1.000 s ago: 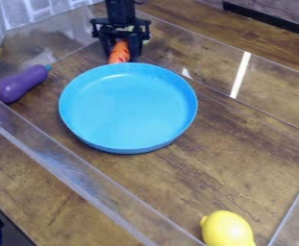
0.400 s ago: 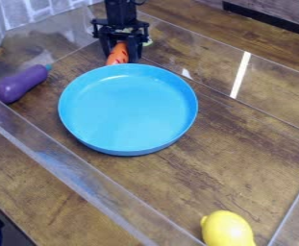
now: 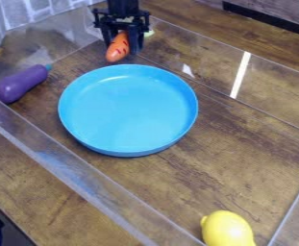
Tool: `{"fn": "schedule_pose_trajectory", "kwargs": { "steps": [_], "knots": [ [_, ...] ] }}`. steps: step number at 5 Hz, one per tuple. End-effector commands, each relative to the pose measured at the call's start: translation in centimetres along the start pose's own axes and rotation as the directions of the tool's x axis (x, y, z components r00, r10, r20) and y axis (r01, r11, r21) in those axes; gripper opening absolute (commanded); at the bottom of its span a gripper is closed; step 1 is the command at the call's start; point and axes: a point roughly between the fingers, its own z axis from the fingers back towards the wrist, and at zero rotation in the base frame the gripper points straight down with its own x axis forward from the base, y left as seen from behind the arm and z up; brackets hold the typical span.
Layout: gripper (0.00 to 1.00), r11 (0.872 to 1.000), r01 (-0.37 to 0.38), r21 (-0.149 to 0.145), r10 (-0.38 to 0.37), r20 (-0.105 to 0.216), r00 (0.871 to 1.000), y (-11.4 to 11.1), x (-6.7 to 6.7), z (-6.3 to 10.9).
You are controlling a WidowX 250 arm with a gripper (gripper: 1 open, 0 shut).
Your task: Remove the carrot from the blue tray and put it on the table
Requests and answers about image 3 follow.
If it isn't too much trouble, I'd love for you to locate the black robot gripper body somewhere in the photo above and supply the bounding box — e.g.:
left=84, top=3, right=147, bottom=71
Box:
left=92, top=0, right=149, bottom=32

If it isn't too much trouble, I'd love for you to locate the yellow toy lemon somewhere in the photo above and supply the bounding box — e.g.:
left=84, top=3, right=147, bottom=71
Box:
left=200, top=210, right=256, bottom=246

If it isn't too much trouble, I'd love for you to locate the blue round plastic tray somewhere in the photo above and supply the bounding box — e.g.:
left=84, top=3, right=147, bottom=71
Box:
left=57, top=64, right=197, bottom=157

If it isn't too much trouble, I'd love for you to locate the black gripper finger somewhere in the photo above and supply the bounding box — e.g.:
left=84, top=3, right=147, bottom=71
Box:
left=101, top=25, right=116, bottom=46
left=127, top=25, right=144, bottom=55

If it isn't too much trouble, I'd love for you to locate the orange toy carrot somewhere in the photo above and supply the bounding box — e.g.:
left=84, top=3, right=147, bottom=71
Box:
left=104, top=29, right=155, bottom=63

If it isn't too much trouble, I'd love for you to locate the black baseboard strip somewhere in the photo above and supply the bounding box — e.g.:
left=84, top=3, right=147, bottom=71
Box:
left=222, top=1, right=299, bottom=35

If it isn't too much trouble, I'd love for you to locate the clear acrylic barrier panel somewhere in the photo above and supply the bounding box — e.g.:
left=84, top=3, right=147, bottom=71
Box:
left=0, top=86, right=299, bottom=246

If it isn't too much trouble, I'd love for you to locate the purple toy eggplant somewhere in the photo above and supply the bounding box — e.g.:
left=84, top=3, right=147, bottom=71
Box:
left=0, top=64, right=51, bottom=104

